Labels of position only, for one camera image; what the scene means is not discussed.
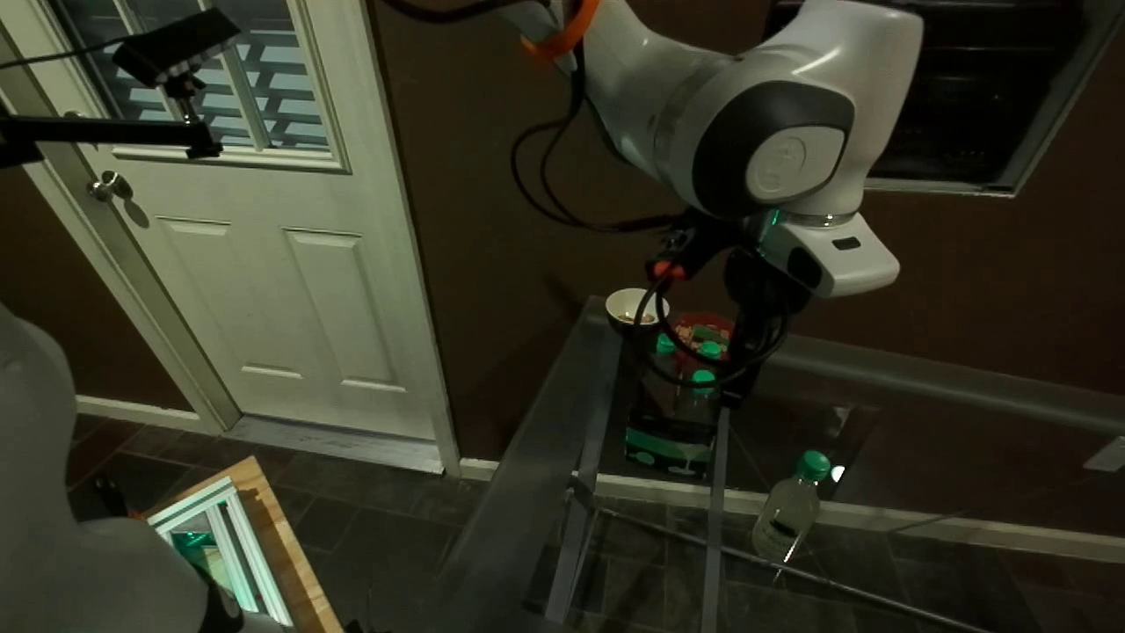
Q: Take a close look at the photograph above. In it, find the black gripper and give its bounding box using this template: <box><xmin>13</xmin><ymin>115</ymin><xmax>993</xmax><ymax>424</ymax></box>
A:
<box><xmin>699</xmin><ymin>220</ymin><xmax>826</xmax><ymax>398</ymax></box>

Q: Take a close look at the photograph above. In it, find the black and green box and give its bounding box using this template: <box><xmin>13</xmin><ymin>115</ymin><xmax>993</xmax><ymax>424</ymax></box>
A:
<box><xmin>620</xmin><ymin>329</ymin><xmax>725</xmax><ymax>475</ymax></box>

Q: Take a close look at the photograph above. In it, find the red bowl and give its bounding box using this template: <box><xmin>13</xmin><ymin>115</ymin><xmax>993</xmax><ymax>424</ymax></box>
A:
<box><xmin>682</xmin><ymin>306</ymin><xmax>740</xmax><ymax>336</ymax></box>

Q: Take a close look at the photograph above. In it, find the white bowl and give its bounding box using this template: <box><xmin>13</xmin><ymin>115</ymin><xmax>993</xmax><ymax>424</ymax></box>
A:
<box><xmin>603</xmin><ymin>284</ymin><xmax>671</xmax><ymax>343</ymax></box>

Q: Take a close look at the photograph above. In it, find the glass desk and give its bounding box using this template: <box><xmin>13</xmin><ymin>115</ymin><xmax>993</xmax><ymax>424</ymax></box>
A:
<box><xmin>537</xmin><ymin>402</ymin><xmax>1000</xmax><ymax>633</ymax></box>

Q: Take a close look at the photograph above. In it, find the white baseboard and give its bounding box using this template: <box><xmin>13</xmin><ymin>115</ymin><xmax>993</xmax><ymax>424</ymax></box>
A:
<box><xmin>67</xmin><ymin>389</ymin><xmax>1125</xmax><ymax>571</ymax></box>

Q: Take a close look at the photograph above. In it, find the white panel door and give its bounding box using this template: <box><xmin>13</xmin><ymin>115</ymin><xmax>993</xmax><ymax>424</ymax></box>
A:
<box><xmin>0</xmin><ymin>0</ymin><xmax>466</xmax><ymax>479</ymax></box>

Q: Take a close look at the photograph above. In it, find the wooden framed panel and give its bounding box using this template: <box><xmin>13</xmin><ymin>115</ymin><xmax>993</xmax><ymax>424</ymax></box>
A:
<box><xmin>143</xmin><ymin>453</ymin><xmax>347</xmax><ymax>633</ymax></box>

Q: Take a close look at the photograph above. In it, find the metal door knob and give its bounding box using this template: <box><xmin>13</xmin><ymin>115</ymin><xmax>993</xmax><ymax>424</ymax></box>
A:
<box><xmin>91</xmin><ymin>169</ymin><xmax>139</xmax><ymax>204</ymax></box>

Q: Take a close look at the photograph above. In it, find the grey padded chair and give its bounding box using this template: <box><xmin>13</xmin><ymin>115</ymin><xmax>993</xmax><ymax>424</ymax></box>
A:
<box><xmin>0</xmin><ymin>306</ymin><xmax>217</xmax><ymax>633</ymax></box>

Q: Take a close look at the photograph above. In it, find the red cable connector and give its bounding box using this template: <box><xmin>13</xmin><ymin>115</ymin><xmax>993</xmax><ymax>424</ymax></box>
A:
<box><xmin>652</xmin><ymin>224</ymin><xmax>694</xmax><ymax>289</ymax></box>

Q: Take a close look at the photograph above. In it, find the orange cable strap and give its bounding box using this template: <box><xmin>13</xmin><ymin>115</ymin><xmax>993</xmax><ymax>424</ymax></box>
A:
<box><xmin>517</xmin><ymin>0</ymin><xmax>609</xmax><ymax>63</ymax></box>

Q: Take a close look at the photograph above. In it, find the dark window white frame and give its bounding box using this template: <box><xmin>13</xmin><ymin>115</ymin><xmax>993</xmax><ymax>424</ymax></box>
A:
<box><xmin>767</xmin><ymin>0</ymin><xmax>1125</xmax><ymax>200</ymax></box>

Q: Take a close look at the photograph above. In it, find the black mounted camera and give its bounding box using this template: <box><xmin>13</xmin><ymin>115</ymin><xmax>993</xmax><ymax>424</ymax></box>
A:
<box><xmin>108</xmin><ymin>8</ymin><xmax>245</xmax><ymax>87</ymax></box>

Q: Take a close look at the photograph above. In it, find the black camera mount rod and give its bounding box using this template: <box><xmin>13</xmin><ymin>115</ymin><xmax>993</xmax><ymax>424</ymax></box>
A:
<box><xmin>0</xmin><ymin>71</ymin><xmax>228</xmax><ymax>169</ymax></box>

